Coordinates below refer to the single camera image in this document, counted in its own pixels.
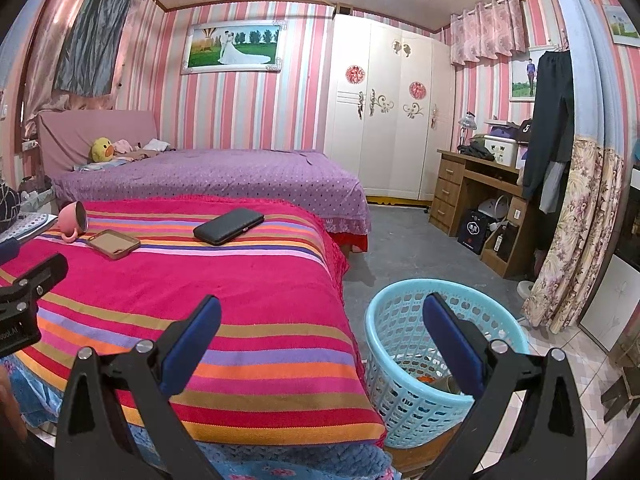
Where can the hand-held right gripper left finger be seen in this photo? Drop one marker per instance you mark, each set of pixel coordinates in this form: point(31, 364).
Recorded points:
point(192, 340)

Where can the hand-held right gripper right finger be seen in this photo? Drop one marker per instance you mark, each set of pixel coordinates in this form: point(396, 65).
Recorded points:
point(452, 340)

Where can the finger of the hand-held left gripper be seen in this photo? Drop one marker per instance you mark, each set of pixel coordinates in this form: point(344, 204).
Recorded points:
point(35, 275)

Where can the light blue plastic basket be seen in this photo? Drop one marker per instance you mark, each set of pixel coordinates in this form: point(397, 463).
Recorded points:
point(400, 340)

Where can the person's left hand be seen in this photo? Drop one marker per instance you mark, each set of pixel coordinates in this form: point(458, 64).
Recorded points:
point(10, 400)

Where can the polka dot cushion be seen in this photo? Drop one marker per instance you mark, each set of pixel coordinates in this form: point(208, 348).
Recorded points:
point(27, 227)

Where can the striped pink blanket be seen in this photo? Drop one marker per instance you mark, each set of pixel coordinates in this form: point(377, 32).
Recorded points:
point(175, 285)

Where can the pink mug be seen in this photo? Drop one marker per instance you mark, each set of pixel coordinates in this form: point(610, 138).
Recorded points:
point(70, 217)

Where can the black patterned bag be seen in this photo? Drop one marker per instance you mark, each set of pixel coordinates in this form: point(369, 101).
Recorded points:
point(9, 207)

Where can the tan phone case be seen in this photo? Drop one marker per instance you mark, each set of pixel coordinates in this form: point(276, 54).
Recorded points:
point(112, 243)

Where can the black printed box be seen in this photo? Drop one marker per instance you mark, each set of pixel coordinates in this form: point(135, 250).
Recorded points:
point(474, 232)

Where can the black wallet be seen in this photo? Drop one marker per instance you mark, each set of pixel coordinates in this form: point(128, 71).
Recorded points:
point(227, 227)

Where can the white power strip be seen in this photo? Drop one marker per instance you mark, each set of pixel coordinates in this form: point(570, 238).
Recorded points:
point(29, 145)

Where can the yellow duck plush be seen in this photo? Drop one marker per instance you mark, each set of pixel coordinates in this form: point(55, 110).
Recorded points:
point(101, 150)

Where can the pink covered headboard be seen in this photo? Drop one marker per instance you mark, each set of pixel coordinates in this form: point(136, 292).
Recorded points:
point(75, 132)

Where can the wooden desk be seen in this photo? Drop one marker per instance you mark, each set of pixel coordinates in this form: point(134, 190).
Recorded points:
point(447, 185)

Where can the pink plush toy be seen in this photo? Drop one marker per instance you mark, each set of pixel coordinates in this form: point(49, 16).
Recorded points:
point(122, 146)

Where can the bed with purple bedspread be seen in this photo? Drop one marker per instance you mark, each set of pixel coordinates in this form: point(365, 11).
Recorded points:
point(225, 180)

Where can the white cabinet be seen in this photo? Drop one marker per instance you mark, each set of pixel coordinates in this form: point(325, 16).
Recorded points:
point(612, 305)

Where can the dark wooden stool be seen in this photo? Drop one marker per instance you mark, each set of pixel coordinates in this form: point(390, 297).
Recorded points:
point(622, 385)

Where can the white cloth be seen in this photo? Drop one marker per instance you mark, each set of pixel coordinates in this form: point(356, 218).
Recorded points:
point(156, 144)

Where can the dark clothes pile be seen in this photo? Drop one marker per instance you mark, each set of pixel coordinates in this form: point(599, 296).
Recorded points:
point(475, 151)

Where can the white storage box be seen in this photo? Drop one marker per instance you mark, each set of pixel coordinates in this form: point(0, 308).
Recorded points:
point(502, 152)

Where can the white wardrobe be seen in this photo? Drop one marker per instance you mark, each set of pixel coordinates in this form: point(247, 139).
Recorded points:
point(390, 150)

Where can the desk lamp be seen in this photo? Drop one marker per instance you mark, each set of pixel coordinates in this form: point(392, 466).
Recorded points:
point(467, 122)

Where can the black cap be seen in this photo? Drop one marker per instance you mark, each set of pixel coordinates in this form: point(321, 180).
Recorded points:
point(524, 130)

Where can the pink satin curtain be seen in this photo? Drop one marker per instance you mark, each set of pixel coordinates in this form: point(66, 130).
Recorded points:
point(45, 50)

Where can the dark hanging jacket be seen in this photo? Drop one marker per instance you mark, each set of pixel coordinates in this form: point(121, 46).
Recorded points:
point(550, 120)

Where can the grey hanging cloth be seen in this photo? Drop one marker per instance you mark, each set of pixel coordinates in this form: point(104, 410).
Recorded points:
point(92, 35)

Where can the red paper decoration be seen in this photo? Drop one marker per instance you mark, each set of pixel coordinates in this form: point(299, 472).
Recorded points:
point(417, 89)
point(354, 74)

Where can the small framed photo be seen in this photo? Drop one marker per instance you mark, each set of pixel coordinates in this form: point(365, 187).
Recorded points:
point(522, 77)

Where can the framed wedding photo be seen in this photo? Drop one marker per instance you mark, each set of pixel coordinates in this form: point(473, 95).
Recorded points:
point(232, 47)

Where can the pink floral valance curtain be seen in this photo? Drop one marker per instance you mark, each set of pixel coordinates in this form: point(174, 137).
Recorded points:
point(487, 27)

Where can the unframed wall picture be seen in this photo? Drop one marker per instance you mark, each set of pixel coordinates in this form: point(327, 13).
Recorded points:
point(622, 25)

